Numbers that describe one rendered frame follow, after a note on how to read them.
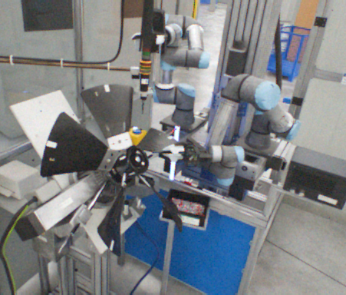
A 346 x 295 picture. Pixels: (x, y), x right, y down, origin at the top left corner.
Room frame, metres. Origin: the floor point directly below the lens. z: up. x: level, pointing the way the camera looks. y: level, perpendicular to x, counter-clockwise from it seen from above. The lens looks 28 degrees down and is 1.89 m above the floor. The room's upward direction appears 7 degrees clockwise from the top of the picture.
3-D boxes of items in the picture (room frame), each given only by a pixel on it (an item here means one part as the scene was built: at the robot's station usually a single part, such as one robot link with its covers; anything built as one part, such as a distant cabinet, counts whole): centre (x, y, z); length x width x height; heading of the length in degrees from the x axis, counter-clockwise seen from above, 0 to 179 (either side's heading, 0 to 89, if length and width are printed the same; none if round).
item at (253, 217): (1.51, -0.10, 0.82); 0.90 x 0.04 x 0.08; 65
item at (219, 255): (1.51, -0.10, 0.45); 0.82 x 0.02 x 0.66; 65
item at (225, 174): (1.34, -0.25, 1.08); 0.11 x 0.08 x 0.11; 46
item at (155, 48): (1.35, 0.11, 1.63); 0.12 x 0.08 x 0.09; 165
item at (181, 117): (1.97, -0.04, 1.09); 0.15 x 0.15 x 0.10
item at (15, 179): (1.30, 0.75, 0.92); 0.17 x 0.16 x 0.11; 65
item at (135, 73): (1.23, 0.15, 1.50); 0.09 x 0.07 x 0.10; 100
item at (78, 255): (1.20, 0.40, 0.56); 0.19 x 0.04 x 0.04; 65
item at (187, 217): (1.34, -0.10, 0.85); 0.22 x 0.17 x 0.07; 80
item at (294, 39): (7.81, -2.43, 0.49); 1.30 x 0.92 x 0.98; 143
